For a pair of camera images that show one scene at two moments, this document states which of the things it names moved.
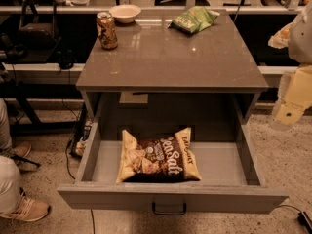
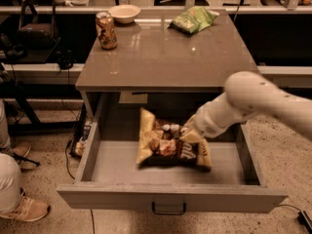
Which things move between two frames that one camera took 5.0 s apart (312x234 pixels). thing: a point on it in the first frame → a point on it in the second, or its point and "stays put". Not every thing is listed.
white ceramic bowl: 125,13 stays put
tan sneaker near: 27,210 stays put
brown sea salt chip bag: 157,158 → 161,143
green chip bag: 195,19 stays put
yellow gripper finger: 290,112 → 190,135
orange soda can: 106,29 stays put
